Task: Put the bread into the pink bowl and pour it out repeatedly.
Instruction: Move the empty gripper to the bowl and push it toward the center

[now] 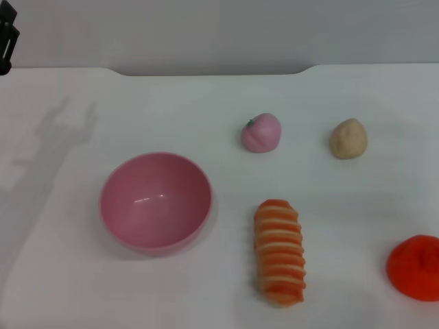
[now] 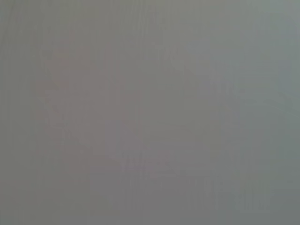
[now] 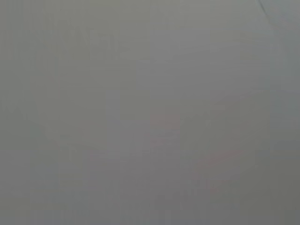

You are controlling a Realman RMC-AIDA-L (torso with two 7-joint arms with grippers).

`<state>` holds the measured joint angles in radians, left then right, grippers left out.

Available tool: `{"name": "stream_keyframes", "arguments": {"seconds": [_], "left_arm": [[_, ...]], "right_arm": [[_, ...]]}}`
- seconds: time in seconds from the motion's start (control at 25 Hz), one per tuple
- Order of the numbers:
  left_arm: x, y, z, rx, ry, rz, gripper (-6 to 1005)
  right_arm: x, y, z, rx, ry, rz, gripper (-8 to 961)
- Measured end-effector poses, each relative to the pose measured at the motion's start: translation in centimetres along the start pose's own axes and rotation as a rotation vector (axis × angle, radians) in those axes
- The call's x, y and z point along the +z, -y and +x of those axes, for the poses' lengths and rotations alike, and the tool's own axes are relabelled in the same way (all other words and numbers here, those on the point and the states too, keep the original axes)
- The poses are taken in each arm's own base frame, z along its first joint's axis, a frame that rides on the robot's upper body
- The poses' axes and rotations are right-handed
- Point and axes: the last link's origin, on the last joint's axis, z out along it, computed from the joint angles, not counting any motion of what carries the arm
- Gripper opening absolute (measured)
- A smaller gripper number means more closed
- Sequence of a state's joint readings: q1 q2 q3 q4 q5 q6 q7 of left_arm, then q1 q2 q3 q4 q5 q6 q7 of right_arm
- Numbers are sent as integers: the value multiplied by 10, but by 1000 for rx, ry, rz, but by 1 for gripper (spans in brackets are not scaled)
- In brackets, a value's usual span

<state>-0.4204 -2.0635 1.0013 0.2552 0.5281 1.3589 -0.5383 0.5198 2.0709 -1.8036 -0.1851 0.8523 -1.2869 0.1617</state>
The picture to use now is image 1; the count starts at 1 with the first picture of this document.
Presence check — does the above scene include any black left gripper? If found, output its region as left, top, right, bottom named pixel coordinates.
left=0, top=0, right=21, bottom=76

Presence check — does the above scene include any pink plastic bowl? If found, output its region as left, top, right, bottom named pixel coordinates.
left=99, top=151, right=214, bottom=258

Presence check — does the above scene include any orange striped long bread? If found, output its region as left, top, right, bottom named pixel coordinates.
left=253, top=198, right=307, bottom=307

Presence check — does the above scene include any pink peach toy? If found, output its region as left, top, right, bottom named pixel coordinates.
left=240, top=112, right=283, bottom=154

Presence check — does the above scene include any beige potato toy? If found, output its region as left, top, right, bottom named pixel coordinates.
left=329, top=118, right=369, bottom=160

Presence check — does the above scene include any red orange round toy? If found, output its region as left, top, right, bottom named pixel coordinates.
left=386, top=234, right=439, bottom=302

